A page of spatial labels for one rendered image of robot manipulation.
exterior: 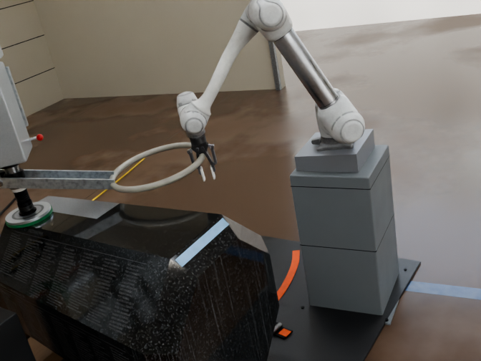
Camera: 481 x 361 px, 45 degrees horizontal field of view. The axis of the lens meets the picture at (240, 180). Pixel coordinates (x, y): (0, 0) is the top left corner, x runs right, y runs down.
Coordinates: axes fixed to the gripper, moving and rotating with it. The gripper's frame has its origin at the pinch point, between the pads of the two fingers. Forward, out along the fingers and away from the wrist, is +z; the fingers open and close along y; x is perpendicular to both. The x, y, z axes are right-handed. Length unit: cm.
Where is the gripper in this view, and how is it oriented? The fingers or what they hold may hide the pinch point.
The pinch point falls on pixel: (207, 173)
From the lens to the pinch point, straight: 280.7
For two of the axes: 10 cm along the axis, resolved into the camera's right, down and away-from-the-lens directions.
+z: 2.4, 8.8, 4.1
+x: -0.5, 4.3, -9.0
